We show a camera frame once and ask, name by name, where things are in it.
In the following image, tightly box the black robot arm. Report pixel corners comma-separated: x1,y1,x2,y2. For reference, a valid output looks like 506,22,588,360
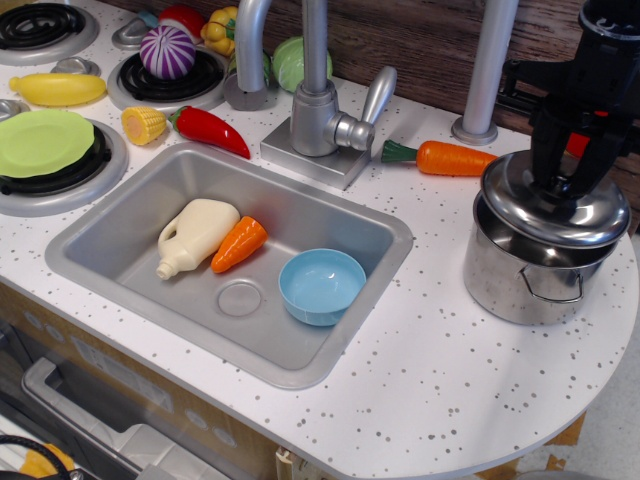
498,1,639,199

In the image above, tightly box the front left stove burner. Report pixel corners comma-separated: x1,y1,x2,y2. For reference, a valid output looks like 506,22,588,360
1,119,129,218

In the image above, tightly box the grey right support pole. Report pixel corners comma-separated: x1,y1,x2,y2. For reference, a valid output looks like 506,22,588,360
451,0,519,146

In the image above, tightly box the red toy chili pepper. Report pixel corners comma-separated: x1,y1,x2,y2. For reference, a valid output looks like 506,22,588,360
169,106,251,159

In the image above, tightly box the stove burner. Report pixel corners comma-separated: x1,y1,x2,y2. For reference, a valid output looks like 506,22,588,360
1,2,99,66
1,119,129,218
107,48,228,113

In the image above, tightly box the green toy cabbage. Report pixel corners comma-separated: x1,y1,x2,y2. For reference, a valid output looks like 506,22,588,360
272,36,304,94

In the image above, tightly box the cream toy milk jug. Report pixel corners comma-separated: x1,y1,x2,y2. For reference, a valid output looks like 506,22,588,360
156,199,240,280

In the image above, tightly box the red yellow toy bottle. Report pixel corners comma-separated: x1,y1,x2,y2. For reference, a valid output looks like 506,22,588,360
566,133,590,159

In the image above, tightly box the red toy radish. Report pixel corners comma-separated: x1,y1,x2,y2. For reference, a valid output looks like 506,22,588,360
158,4,206,45

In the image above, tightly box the silver toy faucet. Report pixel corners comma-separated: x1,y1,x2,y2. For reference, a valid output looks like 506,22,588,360
261,1,397,190

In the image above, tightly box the stainless steel pot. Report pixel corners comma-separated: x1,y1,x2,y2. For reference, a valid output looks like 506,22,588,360
463,195,615,325

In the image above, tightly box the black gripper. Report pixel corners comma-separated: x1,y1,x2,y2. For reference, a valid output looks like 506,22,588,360
529,74,635,198

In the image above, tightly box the back left stove burner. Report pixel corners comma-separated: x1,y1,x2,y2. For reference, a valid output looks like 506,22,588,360
1,2,99,66

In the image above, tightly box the orange toy carrot green top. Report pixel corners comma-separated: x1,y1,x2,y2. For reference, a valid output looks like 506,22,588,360
381,140,497,177

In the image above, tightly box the grey oven door handle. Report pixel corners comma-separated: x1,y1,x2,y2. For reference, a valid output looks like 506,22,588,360
22,358,174,474

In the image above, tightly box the steel pot lid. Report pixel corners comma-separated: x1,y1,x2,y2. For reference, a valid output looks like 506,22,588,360
481,150,631,249

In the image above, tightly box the yellow toy banana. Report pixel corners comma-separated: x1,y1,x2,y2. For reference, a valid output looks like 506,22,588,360
9,73,107,107

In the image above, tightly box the grey sink basin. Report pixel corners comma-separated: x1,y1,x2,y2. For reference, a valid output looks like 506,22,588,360
46,143,412,389

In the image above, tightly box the grey stove knob left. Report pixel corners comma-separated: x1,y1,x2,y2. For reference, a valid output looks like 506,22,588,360
0,99,30,121

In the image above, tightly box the blue plastic bowl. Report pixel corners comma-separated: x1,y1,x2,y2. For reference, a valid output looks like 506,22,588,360
278,248,367,327

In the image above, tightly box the yellow toy bell pepper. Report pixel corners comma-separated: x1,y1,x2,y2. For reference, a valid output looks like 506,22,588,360
200,6,238,57

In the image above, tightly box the grey stove knob middle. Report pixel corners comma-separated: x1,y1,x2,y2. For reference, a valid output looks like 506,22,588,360
51,56,101,77

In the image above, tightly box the yellow object bottom left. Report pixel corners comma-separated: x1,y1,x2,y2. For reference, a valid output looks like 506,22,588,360
19,443,75,479

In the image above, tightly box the purple striped toy onion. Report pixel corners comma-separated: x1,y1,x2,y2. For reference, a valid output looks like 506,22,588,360
139,25,196,80

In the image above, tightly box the light green plastic plate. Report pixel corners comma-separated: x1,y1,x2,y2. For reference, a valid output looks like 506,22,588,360
1,110,95,178

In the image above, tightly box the yellow toy corn cob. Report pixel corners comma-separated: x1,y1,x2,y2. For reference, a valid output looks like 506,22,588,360
121,106,167,146

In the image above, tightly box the grey left curved pole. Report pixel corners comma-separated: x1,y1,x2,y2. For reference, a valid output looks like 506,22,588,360
224,0,272,111

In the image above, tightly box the back right stove burner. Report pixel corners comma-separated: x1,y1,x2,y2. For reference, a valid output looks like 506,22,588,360
107,48,228,113

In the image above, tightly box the orange toy carrot piece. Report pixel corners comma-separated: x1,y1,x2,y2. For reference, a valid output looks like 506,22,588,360
210,216,268,274

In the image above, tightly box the black cable bottom left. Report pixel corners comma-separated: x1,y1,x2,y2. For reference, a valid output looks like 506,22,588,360
0,434,76,474

